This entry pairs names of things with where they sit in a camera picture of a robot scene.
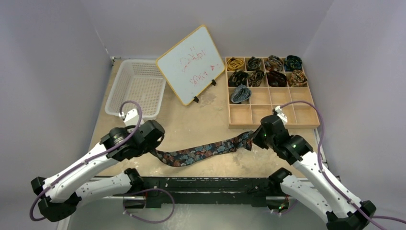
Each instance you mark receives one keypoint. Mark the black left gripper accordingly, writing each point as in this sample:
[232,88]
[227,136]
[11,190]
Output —
[152,146]

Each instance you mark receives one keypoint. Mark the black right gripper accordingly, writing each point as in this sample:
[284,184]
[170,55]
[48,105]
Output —
[258,138]

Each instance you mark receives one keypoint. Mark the navy floral patterned tie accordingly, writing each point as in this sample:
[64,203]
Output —
[185,157]

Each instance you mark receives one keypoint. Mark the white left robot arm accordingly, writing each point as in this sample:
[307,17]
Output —
[59,196]

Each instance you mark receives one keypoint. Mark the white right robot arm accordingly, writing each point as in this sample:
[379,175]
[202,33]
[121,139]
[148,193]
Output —
[339,208]

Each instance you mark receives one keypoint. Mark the wooden compartment tray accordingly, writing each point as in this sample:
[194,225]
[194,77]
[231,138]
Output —
[264,98]

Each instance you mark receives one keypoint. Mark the grey rolled tie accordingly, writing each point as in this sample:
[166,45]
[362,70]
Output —
[239,94]

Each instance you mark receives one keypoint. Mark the white plastic basket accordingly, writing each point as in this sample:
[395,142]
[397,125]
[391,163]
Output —
[138,80]

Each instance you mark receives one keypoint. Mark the dark maroon rolled tie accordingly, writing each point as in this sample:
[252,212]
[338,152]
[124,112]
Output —
[276,79]

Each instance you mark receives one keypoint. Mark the dark olive rolled tie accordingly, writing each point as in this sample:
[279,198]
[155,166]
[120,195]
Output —
[255,78]

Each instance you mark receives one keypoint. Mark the orange brown rolled tie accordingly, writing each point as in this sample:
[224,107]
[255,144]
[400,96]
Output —
[297,78]

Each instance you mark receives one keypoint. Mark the black gold rolled tie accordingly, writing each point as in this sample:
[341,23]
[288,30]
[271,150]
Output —
[237,78]

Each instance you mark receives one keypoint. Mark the brown patterned rolled tie top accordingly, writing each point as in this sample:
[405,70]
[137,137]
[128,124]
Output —
[274,63]

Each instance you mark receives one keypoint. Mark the teal dark rolled tie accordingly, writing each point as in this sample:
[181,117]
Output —
[292,63]

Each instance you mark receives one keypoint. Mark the yellow rolled tie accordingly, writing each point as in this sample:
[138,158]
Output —
[235,63]

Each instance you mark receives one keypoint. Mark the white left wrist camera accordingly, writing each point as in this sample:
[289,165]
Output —
[131,118]

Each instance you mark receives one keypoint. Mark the white board with yellow frame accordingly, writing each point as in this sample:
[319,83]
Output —
[191,65]

